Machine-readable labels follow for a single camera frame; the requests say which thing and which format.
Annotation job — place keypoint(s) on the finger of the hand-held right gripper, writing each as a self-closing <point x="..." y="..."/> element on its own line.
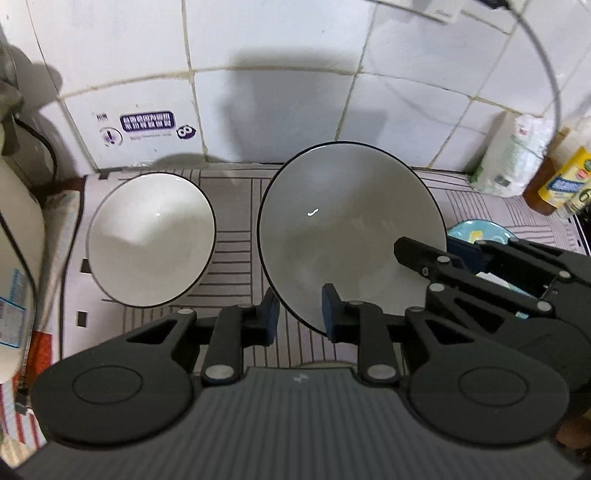
<point x="415" y="251"/>
<point x="531" y="258"/>

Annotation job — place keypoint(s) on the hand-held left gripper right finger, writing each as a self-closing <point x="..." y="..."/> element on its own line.
<point x="330" y="314"/>

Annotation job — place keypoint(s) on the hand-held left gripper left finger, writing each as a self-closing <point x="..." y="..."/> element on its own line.
<point x="270" y="316"/>

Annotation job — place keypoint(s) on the blue fried egg plate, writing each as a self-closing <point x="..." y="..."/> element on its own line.
<point x="471" y="230"/>

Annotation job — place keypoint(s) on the white bowl with dark rim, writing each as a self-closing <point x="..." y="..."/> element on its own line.
<point x="351" y="221"/>
<point x="150" y="240"/>

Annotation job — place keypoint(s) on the small yellow cap bottle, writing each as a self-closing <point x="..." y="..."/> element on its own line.
<point x="579" y="199"/>

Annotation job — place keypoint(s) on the large yellow label bottle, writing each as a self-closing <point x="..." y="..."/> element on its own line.
<point x="561" y="175"/>

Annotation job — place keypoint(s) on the striped tablecloth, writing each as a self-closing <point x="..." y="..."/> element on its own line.
<point x="235" y="221"/>

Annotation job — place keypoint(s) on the white plastic bag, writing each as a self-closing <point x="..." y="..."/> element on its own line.
<point x="512" y="157"/>

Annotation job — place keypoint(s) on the red striped mat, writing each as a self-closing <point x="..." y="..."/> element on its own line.
<point x="41" y="346"/>

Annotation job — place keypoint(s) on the white rice cooker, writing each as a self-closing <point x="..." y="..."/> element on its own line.
<point x="18" y="258"/>

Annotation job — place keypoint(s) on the purple wall sticker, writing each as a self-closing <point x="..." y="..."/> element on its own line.
<point x="145" y="127"/>

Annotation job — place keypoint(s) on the white wall socket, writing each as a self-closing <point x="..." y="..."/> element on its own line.
<point x="415" y="9"/>

